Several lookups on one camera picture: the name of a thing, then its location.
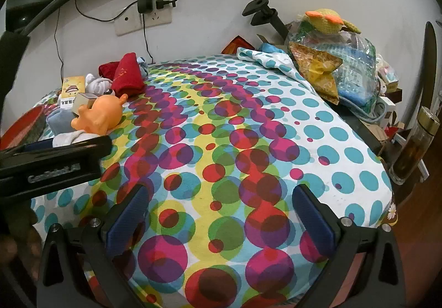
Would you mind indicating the black plug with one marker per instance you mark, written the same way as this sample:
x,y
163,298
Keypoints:
x,y
164,4

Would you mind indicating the black curved bar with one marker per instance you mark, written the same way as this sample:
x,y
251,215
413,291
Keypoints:
x,y
426,63

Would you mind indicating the floral cloth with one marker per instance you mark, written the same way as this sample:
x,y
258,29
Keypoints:
x,y
390,213

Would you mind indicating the colourful dotted tablecloth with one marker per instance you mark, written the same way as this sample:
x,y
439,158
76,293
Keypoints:
x,y
224,121

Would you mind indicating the clear plastic bag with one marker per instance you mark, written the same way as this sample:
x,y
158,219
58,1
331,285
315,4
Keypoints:
x,y
355,63

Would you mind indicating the glass tea bottle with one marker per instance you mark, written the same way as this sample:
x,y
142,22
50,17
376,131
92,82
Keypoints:
x,y
411,152

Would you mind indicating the person's left hand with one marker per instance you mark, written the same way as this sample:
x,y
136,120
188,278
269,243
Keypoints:
x,y
24,235

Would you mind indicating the black power adapter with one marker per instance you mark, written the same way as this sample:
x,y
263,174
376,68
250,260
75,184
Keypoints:
x,y
145,0

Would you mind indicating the small white box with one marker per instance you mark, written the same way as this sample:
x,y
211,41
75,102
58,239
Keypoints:
x,y
390,76

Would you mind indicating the grey blue sock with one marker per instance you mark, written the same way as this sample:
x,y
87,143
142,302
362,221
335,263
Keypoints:
x,y
60,121

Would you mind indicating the yellow crochet duck toy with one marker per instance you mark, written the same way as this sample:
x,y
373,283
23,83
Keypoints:
x,y
324,21

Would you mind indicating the yellow snack packet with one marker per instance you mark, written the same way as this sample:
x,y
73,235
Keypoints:
x,y
317,69

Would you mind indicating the dark hanging clothes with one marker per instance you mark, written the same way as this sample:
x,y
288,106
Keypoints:
x,y
13,69

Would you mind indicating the light blue sock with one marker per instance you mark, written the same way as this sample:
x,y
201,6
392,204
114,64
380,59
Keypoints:
x,y
142,66

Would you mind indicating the black clamp mount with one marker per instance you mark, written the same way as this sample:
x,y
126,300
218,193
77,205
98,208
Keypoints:
x,y
266,14

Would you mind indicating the red sock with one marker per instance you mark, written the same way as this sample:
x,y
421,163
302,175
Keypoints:
x,y
107,70
129,76

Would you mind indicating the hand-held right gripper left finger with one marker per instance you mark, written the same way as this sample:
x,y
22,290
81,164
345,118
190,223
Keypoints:
x,y
127,220

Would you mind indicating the white sock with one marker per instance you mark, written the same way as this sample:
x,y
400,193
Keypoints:
x,y
76,138
96,85

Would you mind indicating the orange cloth bundle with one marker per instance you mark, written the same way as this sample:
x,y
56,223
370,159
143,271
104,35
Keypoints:
x,y
103,113

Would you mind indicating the yellow box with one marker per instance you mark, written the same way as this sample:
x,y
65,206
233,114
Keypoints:
x,y
70,88

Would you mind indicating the red basin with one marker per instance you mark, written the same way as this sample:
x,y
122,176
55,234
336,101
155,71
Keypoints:
x,y
20,125

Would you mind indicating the blue cloth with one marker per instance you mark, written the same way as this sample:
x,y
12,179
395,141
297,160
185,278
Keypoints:
x,y
271,47

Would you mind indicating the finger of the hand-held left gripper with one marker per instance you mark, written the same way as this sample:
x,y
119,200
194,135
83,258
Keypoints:
x,y
93,148
38,145

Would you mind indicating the small tan box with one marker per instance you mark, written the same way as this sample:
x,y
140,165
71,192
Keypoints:
x,y
83,100

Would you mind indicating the dark side shelf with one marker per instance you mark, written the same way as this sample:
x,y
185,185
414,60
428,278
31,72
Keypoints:
x,y
362,130

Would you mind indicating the white wall socket plate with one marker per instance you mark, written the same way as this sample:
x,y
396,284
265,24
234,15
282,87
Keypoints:
x,y
155,19

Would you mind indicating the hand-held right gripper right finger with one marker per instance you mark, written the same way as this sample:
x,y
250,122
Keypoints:
x,y
314,221

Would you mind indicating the red orange packet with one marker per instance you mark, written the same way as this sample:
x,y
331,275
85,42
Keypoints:
x,y
236,46

